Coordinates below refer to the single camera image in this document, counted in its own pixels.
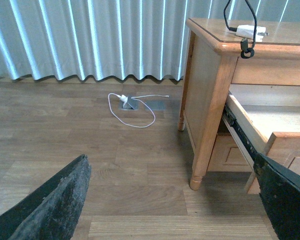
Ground pale pleated curtain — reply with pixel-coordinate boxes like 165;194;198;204
0;0;300;80

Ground closed metal floor plate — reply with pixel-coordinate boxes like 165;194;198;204
145;100;166;111

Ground open metal floor socket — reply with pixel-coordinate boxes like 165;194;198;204
119;95;139;111

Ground wooden drawer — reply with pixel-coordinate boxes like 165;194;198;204
207;133;252;172
222;91;300;195

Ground wooden nightstand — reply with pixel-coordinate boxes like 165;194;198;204
178;18;300;190

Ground white charger adapter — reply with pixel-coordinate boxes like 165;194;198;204
235;25;269;42

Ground white floor cable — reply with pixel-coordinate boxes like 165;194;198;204
107;92;170;129

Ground white floor charger plug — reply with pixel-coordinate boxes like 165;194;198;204
119;94;128;103

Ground black charger cable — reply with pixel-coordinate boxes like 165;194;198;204
223;0;257;60

